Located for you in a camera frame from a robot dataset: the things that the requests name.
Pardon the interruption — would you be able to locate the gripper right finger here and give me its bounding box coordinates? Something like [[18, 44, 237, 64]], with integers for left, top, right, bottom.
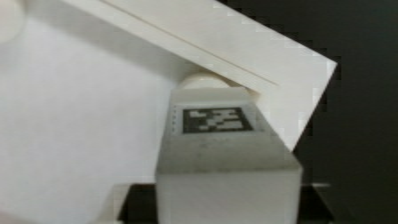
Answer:
[[299, 183, 344, 224]]

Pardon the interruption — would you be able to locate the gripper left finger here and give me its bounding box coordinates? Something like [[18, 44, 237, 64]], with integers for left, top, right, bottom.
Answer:
[[104, 183, 161, 224]]

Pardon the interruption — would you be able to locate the white leg with tag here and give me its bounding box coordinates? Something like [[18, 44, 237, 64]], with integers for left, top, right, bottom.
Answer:
[[153, 87, 304, 224]]

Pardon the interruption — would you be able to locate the white square table top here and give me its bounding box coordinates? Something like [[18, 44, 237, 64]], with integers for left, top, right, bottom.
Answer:
[[0, 0, 336, 224]]

